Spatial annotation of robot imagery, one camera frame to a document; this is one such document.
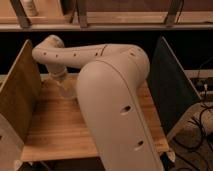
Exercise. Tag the beige gripper wrist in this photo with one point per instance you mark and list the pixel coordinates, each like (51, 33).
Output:
(57, 72)

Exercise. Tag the white ceramic cup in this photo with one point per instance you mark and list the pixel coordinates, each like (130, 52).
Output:
(68, 88)

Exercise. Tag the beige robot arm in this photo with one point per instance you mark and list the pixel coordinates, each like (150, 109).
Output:
(107, 85)

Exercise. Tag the left wooden side panel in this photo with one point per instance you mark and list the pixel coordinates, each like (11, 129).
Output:
(19, 92)

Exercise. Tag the wooden background shelf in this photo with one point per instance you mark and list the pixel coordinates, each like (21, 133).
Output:
(107, 15)

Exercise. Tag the white bottle on shelf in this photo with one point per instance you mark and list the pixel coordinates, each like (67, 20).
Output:
(30, 8)

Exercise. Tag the right dark side panel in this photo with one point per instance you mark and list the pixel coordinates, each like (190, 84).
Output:
(173, 93)

